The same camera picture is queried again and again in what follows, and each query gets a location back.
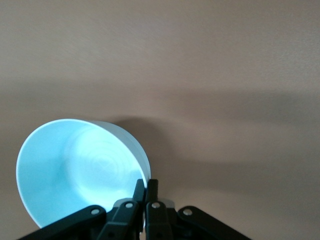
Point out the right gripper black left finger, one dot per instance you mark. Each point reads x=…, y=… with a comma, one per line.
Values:
x=125, y=215

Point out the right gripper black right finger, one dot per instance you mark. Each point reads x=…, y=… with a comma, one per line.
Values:
x=157, y=217

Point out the blue bowl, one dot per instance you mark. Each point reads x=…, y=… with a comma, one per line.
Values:
x=75, y=162

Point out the brown table cover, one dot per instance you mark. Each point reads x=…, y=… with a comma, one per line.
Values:
x=175, y=50

